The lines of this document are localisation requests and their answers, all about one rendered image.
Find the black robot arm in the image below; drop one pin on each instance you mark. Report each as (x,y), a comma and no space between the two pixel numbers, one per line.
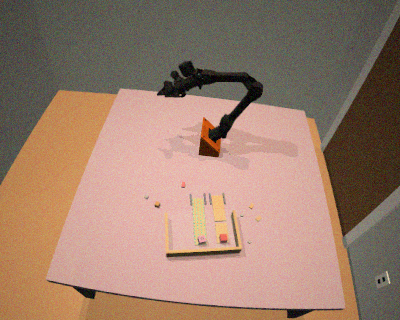
(206,77)

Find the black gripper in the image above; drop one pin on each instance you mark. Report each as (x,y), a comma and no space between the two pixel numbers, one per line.
(174,91)

